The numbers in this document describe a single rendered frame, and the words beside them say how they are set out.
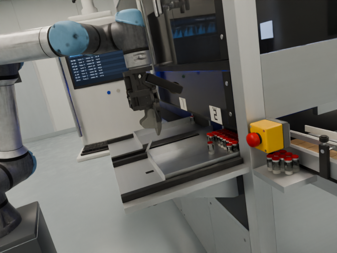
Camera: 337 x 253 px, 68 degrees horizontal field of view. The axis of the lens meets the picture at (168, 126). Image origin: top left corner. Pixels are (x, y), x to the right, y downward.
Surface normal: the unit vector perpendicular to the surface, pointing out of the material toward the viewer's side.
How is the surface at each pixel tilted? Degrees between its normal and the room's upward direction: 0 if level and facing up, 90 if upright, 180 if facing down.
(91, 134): 90
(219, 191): 90
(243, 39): 90
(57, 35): 90
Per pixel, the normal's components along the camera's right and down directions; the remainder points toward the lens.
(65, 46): -0.22, 0.30
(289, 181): -0.18, -0.95
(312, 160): -0.94, 0.25
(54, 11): 0.30, 0.20
